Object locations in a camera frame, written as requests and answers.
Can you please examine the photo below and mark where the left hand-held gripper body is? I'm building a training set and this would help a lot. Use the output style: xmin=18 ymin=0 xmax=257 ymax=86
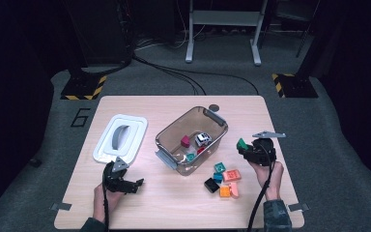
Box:
xmin=101 ymin=156 xmax=137 ymax=194

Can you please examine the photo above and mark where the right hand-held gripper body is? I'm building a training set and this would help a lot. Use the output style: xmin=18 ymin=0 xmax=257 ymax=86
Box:
xmin=244 ymin=130 xmax=287 ymax=167

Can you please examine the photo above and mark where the green toy block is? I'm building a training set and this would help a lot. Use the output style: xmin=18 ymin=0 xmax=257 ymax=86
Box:
xmin=236 ymin=137 xmax=249 ymax=151

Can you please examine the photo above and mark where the salmon toy block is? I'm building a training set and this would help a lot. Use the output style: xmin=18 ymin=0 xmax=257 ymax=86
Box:
xmin=222 ymin=168 xmax=243 ymax=183

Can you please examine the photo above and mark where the white lid with grey handle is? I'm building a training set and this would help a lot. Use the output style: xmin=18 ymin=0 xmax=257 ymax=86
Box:
xmin=92 ymin=113 xmax=149 ymax=165

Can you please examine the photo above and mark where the light pink toy block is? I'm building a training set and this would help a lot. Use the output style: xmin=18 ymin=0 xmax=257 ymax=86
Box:
xmin=229 ymin=182 xmax=241 ymax=199

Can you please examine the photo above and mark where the white toy car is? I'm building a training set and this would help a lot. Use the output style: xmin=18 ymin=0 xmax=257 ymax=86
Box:
xmin=194 ymin=131 xmax=213 ymax=148

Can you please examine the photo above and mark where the black toy block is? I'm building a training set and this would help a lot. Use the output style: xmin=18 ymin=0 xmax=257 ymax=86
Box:
xmin=204 ymin=177 xmax=220 ymax=194

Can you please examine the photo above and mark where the clear brown storage box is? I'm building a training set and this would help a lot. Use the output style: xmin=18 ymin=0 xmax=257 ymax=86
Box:
xmin=155 ymin=105 xmax=230 ymax=177

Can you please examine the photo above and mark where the person's left hand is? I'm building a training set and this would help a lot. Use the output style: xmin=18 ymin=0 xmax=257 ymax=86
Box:
xmin=92 ymin=184 xmax=124 ymax=224

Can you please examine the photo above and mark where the person's right hand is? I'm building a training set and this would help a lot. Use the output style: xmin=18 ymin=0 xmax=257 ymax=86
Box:
xmin=249 ymin=159 xmax=285 ymax=202

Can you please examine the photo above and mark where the grey tape strip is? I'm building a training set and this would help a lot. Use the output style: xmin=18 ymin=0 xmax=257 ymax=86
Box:
xmin=288 ymin=202 xmax=310 ymax=213
xmin=50 ymin=202 xmax=72 ymax=212

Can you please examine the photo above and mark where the black striped stand base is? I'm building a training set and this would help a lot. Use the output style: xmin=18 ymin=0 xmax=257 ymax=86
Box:
xmin=271 ymin=72 xmax=319 ymax=99
xmin=60 ymin=74 xmax=108 ymax=101

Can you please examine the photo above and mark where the dark curtain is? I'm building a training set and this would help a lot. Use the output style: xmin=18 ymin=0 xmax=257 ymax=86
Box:
xmin=0 ymin=0 xmax=62 ymax=216
xmin=315 ymin=0 xmax=371 ymax=194

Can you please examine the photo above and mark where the white metal stand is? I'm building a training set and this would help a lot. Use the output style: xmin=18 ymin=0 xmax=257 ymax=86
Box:
xmin=185 ymin=0 xmax=270 ymax=67

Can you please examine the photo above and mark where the left hand-held gripper black cable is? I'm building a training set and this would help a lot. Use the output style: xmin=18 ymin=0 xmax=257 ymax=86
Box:
xmin=100 ymin=163 xmax=111 ymax=232

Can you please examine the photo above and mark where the hand-held gripper black cable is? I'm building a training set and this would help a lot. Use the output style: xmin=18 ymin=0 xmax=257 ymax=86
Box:
xmin=100 ymin=163 xmax=111 ymax=232
xmin=246 ymin=140 xmax=277 ymax=232

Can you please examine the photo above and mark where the right hand-held gripper black cable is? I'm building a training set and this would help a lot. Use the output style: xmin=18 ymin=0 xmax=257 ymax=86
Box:
xmin=246 ymin=140 xmax=277 ymax=232

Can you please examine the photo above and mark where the black floor cable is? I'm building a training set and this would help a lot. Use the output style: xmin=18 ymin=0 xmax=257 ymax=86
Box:
xmin=132 ymin=55 xmax=208 ymax=97
xmin=160 ymin=66 xmax=260 ymax=96

